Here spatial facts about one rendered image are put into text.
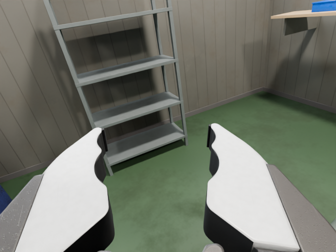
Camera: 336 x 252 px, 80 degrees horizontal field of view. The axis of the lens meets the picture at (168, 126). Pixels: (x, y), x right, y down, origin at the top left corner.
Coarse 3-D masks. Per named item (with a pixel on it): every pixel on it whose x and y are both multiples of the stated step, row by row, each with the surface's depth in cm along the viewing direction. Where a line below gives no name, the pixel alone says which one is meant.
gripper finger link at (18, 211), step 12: (36, 180) 8; (24, 192) 8; (36, 192) 8; (12, 204) 7; (24, 204) 7; (0, 216) 7; (12, 216) 7; (24, 216) 7; (0, 228) 6; (12, 228) 6; (0, 240) 6; (12, 240) 6
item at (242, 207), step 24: (216, 144) 10; (240, 144) 10; (216, 168) 10; (240, 168) 9; (264, 168) 9; (216, 192) 8; (240, 192) 8; (264, 192) 8; (216, 216) 7; (240, 216) 7; (264, 216) 7; (216, 240) 7; (240, 240) 6; (264, 240) 6; (288, 240) 6
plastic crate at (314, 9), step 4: (324, 0) 233; (328, 0) 230; (332, 0) 210; (312, 4) 229; (316, 4) 225; (320, 4) 222; (324, 4) 218; (328, 4) 215; (332, 4) 212; (312, 8) 230; (316, 8) 226; (320, 8) 223; (324, 8) 219; (328, 8) 216; (332, 8) 213
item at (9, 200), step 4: (0, 188) 219; (0, 192) 216; (4, 192) 225; (0, 196) 214; (4, 196) 221; (8, 196) 231; (0, 200) 212; (4, 200) 218; (8, 200) 225; (0, 204) 211; (4, 204) 216; (0, 208) 210; (4, 208) 215; (0, 212) 210
